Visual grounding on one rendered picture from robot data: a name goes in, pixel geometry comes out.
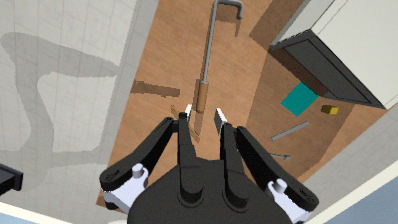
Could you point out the steel hook with wooden handle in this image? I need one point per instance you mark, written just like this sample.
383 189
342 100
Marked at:
203 85

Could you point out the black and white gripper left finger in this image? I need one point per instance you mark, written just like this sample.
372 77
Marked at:
123 181

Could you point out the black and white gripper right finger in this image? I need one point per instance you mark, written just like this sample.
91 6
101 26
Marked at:
296 199

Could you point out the teal square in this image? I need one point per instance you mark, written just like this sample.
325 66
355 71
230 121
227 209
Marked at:
299 99

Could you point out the yellow cube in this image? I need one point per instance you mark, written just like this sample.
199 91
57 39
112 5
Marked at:
330 109

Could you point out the grey flat bar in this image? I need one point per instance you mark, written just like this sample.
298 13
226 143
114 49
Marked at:
290 130

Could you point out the small white cabinet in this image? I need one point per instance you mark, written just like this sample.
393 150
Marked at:
349 46

